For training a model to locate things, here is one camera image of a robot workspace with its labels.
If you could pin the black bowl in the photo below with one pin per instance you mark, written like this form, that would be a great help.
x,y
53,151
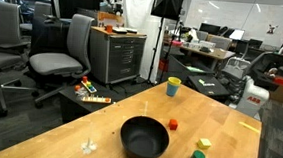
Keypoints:
x,y
144,137

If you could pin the black softbox light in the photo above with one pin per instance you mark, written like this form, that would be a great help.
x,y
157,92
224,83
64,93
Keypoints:
x,y
169,9

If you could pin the clear plastic stand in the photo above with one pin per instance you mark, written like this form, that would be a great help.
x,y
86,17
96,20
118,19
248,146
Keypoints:
x,y
89,146

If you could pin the yellow and blue stacked cups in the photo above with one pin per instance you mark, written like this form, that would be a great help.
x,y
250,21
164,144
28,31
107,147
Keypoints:
x,y
173,84

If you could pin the orange cube block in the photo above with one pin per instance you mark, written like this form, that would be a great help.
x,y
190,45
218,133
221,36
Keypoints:
x,y
173,124

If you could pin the white ABB robot base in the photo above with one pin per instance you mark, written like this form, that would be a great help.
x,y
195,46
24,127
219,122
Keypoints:
x,y
253,98

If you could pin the orange cup on cabinet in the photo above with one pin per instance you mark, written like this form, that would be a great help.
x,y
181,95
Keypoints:
x,y
109,28

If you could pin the grey metal drawer cabinet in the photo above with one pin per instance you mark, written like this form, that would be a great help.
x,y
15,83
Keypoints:
x,y
115,57

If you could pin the yellow tape strip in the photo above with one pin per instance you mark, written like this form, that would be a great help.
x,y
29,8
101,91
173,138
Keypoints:
x,y
249,127

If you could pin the yellow cube block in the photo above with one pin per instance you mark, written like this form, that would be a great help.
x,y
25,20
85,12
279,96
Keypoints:
x,y
204,143

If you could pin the colourful wooden toy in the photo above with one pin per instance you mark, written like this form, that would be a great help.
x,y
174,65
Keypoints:
x,y
96,99

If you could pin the grey office chair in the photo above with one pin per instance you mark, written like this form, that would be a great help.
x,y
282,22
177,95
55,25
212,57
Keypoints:
x,y
13,50
68,67

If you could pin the grey office chair far left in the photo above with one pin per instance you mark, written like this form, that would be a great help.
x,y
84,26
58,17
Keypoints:
x,y
13,50

